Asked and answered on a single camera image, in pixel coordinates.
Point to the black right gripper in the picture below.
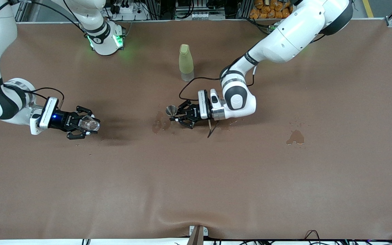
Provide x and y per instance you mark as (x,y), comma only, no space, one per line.
(62,120)

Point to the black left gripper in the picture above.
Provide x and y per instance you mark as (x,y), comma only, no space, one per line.
(194,112)

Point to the clear glass beaker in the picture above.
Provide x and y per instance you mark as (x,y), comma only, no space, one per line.
(90,123)

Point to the steel double jigger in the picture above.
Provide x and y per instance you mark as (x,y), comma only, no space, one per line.
(171,110)

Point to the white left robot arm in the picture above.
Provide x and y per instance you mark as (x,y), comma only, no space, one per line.
(294,30)

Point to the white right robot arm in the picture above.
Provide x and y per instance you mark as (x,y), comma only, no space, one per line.
(3,51)

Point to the spilled liquid puddle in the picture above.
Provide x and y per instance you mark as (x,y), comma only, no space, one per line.
(296,137)
(157,126)

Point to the yellow-green bottle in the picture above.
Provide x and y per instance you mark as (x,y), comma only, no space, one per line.
(186,63)

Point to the brown table cloth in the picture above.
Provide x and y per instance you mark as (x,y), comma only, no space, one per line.
(196,187)

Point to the white power strip with plugs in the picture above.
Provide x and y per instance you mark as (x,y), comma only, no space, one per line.
(138,15)

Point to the orange snack packets pile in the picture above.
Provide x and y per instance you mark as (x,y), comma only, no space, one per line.
(267,10)

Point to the metal table edge bracket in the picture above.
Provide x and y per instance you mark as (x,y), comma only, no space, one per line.
(196,234)

